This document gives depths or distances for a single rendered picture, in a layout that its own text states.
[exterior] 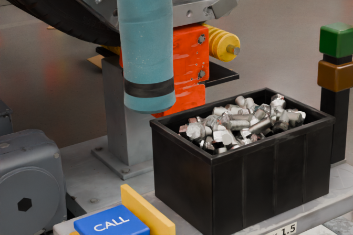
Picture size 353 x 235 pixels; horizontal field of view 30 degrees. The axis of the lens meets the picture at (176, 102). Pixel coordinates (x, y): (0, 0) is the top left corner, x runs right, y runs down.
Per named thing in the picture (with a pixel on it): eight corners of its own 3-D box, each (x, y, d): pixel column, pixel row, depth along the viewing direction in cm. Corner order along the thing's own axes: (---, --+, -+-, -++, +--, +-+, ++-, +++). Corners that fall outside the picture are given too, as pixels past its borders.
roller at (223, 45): (169, 30, 155) (169, 6, 153) (248, 62, 132) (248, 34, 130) (148, 34, 152) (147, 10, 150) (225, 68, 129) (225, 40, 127)
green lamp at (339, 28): (337, 47, 95) (339, 20, 93) (358, 54, 92) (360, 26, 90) (317, 53, 93) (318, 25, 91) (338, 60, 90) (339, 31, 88)
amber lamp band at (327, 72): (335, 79, 97) (336, 54, 95) (355, 87, 94) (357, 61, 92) (315, 86, 95) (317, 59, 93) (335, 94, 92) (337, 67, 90)
